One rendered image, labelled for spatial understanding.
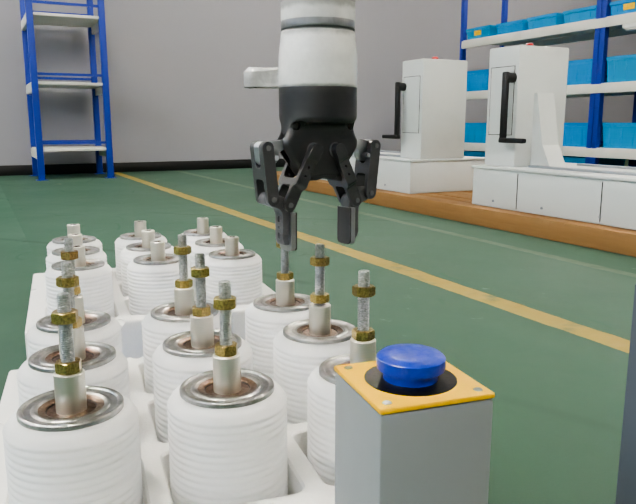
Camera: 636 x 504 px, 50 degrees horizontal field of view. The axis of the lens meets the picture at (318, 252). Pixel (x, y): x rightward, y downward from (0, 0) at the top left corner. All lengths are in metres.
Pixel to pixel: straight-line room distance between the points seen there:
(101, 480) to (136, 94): 6.37
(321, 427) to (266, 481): 0.06
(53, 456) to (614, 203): 2.44
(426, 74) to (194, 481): 3.37
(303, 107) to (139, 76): 6.23
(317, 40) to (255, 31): 6.61
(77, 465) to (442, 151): 3.46
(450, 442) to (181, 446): 0.23
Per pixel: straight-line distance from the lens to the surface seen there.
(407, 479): 0.39
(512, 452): 1.04
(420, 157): 3.77
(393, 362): 0.39
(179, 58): 6.95
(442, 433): 0.39
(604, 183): 2.78
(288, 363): 0.67
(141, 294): 1.05
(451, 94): 3.88
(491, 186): 3.22
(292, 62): 0.64
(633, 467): 0.82
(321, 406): 0.57
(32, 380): 0.63
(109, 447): 0.52
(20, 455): 0.53
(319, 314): 0.68
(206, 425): 0.52
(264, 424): 0.53
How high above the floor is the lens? 0.46
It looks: 11 degrees down
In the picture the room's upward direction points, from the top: straight up
